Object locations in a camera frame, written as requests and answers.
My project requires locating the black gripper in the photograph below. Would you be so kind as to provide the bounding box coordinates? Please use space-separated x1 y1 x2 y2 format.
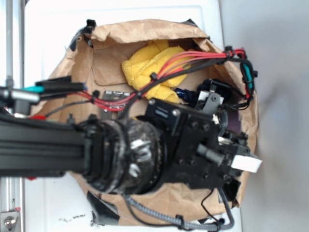
145 90 263 189

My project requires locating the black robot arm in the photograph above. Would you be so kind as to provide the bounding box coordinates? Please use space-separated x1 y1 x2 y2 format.
0 99 262 195

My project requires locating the yellow microfiber cloth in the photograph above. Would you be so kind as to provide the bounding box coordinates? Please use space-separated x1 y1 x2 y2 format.
122 40 187 104

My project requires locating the brown paper bag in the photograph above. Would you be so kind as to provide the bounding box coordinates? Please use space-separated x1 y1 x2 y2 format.
34 19 258 226

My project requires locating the white plastic tray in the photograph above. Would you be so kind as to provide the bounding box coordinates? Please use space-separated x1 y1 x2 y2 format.
23 0 243 232

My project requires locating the dark blue rope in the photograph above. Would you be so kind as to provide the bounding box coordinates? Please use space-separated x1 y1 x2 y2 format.
174 79 232 108

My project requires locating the red and black cable bundle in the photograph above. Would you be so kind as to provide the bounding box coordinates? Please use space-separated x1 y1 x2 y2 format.
43 45 259 121

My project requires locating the grey braided cable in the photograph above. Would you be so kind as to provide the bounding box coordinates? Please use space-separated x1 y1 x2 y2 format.
124 188 236 232

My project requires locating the grey metal bracket plate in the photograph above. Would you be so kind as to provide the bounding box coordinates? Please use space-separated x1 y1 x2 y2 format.
101 90 131 120

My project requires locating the aluminium frame rail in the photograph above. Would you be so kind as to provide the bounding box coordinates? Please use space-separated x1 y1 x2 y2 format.
0 0 26 232

